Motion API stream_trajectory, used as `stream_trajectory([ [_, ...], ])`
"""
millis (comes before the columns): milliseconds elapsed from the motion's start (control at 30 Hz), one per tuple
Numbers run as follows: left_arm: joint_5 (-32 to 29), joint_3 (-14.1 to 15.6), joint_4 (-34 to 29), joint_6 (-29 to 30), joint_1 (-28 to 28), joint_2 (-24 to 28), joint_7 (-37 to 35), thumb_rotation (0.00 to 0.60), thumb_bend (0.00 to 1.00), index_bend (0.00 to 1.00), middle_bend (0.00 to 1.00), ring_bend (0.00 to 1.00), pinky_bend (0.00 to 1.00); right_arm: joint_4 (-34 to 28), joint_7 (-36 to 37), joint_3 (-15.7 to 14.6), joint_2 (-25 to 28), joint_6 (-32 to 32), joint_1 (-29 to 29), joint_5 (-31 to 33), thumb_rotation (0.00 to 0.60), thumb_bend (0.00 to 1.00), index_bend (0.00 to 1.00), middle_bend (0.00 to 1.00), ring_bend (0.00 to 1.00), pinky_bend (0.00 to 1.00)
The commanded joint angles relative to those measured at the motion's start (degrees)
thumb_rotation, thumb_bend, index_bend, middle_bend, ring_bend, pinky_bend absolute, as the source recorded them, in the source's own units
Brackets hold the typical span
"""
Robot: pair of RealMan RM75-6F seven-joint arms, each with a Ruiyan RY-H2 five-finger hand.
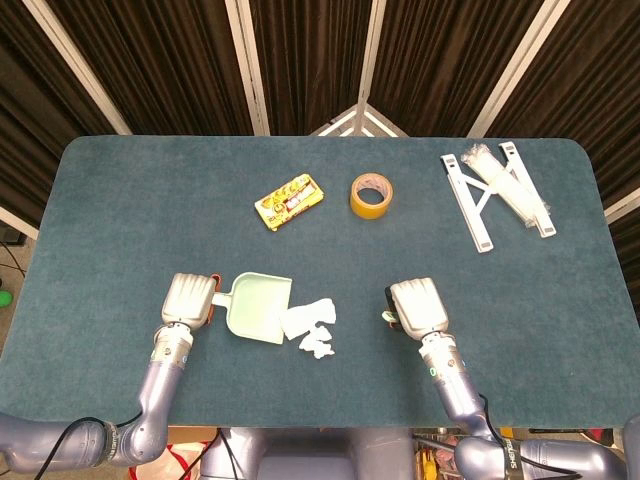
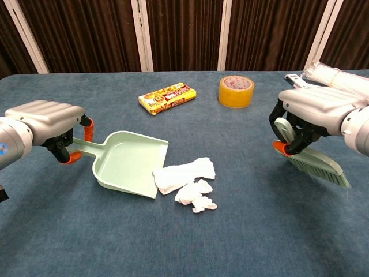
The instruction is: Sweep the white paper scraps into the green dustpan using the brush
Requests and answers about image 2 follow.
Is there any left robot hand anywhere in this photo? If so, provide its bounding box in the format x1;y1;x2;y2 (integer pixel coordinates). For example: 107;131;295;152
5;100;95;165

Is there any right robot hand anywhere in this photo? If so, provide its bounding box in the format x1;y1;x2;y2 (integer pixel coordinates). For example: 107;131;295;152
268;85;368;156

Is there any mint green hand broom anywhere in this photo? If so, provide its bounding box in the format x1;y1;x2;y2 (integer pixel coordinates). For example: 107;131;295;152
273;117;352;190

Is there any mint green plastic dustpan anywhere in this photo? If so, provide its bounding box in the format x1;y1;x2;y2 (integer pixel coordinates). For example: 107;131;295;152
66;130;170;200

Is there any large white tissue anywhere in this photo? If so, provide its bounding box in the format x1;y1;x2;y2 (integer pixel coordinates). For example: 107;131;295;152
152;156;216;196

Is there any small white paper scrap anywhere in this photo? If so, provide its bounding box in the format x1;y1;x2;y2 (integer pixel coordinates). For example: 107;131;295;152
191;196;218;214

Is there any white folding plastic stand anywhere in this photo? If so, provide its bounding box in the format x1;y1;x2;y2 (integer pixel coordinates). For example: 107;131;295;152
284;73;318;89

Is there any clear bag of white ties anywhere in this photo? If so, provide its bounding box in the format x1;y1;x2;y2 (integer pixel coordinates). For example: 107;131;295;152
300;61;369;102

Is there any dark brown pleated curtain panel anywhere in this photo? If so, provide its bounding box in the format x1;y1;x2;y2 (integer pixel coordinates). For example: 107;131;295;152
225;0;329;72
17;0;142;73
0;0;38;80
145;0;224;72
320;0;369;70

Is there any yellow packing tape roll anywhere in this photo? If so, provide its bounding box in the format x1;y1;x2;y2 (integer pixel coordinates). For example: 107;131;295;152
218;75;255;109

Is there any yellow red snack box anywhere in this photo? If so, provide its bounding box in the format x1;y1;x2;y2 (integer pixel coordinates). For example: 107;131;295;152
138;81;198;115

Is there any blue felt table cover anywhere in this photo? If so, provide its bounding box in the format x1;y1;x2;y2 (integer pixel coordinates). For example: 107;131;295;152
0;69;369;277

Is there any white screen frame post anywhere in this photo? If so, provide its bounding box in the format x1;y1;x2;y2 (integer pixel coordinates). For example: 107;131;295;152
217;0;233;72
3;0;50;74
304;0;345;72
131;0;154;72

